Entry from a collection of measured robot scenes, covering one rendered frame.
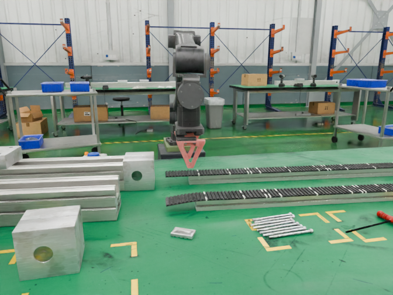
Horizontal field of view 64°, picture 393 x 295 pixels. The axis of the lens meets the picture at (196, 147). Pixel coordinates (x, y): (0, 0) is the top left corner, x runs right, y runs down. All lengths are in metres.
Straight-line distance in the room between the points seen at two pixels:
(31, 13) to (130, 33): 2.25
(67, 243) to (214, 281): 0.27
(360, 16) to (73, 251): 10.36
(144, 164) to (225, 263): 0.43
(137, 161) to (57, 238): 0.41
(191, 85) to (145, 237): 0.35
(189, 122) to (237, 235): 0.28
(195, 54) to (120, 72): 7.69
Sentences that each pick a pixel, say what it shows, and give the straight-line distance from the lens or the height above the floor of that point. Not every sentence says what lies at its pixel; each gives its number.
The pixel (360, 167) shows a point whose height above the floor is 0.81.
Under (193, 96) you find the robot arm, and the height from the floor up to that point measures 1.08.
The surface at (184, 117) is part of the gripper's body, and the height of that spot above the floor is 1.03.
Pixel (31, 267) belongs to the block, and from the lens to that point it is 0.65.
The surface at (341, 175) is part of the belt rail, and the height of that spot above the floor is 0.79.
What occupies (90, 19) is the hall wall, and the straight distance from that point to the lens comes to 8.53.
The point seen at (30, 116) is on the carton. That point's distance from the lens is 5.91.
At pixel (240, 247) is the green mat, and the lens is 0.69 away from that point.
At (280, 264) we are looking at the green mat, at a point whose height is 0.78.
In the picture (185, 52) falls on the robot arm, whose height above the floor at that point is 1.17.
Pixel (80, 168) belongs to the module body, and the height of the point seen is 0.86.
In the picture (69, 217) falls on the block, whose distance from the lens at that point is 0.64.
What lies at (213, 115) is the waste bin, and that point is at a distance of 5.90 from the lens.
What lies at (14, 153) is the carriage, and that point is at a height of 0.89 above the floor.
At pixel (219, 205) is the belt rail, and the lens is 0.84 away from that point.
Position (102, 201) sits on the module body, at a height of 0.83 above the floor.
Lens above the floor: 1.15
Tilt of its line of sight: 15 degrees down
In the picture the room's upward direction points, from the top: straight up
